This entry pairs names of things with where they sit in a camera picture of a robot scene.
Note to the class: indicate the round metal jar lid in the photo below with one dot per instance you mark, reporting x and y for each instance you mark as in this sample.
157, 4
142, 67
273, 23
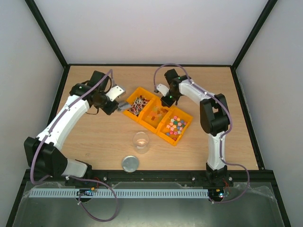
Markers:
130, 164

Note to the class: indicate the yellow bin with star candies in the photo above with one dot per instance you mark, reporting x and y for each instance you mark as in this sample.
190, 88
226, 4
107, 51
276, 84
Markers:
173, 125

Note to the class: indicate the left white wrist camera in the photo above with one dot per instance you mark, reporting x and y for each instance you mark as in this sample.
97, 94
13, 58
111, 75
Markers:
115, 92

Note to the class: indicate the yellow bin with popsicle candies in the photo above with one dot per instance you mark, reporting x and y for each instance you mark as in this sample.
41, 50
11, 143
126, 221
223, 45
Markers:
152, 114

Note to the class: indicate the clear glass jar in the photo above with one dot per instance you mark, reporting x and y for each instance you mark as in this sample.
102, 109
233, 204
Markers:
141, 142

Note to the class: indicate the grey slotted cable duct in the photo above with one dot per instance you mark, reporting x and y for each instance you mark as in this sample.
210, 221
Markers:
120, 193

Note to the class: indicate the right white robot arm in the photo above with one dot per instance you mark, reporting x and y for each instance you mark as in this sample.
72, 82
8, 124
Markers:
214, 118

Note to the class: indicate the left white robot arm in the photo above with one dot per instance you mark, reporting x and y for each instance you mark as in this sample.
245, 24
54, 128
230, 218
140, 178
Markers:
44, 151

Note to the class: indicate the yellow bin with lollipops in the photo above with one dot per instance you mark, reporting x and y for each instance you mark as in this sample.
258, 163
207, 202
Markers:
139, 101

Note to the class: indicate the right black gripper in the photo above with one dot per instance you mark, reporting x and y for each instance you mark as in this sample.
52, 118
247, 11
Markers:
166, 101

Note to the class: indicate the metal candy scoop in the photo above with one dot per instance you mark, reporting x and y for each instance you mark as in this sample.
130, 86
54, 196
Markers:
122, 106

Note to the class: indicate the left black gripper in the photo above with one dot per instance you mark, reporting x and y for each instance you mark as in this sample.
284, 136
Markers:
109, 110

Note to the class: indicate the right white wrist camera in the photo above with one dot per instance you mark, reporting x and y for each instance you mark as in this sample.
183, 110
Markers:
161, 88

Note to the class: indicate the black aluminium frame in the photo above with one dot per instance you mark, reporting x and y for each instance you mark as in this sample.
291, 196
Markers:
261, 175

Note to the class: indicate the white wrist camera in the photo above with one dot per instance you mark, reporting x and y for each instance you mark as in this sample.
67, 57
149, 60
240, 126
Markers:
161, 88
115, 92

